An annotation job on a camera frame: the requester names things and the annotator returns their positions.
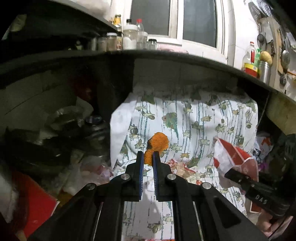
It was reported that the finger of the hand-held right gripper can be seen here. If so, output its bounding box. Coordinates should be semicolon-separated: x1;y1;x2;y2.
223;168;257;193

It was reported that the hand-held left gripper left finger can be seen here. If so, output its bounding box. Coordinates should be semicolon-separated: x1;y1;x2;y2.
28;151;145;241

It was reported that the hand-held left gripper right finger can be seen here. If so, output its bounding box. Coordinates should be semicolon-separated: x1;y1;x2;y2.
153;151;269;241

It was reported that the red and white plastic bag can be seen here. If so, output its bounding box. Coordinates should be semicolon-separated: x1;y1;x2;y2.
213;136;259;182

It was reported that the flame print snack wrapper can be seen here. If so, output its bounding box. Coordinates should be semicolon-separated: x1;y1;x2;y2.
166;159;197;179

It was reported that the orange knobbly food piece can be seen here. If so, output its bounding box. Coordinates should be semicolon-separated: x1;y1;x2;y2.
144;132;169;166

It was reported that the person's right hand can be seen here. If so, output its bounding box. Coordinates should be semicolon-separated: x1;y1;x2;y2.
256;210;279;238

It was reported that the blue-grey plastic bag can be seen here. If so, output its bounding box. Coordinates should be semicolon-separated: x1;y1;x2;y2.
253;136;272;163

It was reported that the clear plastic bag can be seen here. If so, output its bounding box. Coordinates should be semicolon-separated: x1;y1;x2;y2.
67;155;114;193

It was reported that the dark metal pot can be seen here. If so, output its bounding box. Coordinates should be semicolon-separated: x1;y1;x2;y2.
83;115;110;158

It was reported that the animal print white cloth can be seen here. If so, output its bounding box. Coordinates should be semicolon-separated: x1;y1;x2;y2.
110;90;259;241

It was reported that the beige concrete slab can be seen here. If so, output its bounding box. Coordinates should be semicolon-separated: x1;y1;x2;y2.
266;91;296;135

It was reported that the red plastic box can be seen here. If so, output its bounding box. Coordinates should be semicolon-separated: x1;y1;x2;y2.
11;171;58;239

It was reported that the steel cup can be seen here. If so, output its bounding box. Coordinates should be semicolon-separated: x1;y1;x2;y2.
258;61;272;85

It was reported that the red cap oil bottle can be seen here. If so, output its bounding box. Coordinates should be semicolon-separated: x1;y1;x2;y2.
242;42;259;78

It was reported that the black countertop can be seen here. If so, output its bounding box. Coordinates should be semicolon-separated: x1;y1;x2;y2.
0;50;296;106

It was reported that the green bottle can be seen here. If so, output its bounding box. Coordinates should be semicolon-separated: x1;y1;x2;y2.
254;49;261;70

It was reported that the potato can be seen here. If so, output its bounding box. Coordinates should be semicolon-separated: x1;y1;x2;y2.
260;51;273;64

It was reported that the hanging steel ladle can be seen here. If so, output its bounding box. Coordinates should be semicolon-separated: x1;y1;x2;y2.
281;49;290;70

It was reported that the pink cloth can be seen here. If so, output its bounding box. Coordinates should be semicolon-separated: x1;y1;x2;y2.
157;44;188;53

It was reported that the wooden cutting board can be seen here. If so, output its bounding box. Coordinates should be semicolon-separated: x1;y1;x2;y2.
259;17;289;75

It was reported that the white lid glass jar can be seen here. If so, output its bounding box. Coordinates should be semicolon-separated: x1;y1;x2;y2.
106;32;117;51

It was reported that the dark spice jar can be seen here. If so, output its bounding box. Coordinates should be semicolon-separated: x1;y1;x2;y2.
97;36;107;51

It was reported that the white powder plastic jar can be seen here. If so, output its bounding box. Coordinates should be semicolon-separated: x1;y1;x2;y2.
122;23;138;50

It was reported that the hanging cleaver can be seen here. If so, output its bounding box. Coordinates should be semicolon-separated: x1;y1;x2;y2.
262;22;275;57

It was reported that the red cap clear bottle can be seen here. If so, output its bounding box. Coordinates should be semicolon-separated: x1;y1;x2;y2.
136;19;146;49

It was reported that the black upper shelf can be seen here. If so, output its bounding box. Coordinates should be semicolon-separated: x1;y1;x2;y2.
0;0;118;50

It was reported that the steel colander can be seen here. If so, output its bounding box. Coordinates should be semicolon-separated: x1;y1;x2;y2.
248;0;273;18

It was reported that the white frame window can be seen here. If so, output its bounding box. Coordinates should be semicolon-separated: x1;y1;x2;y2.
128;0;234;64

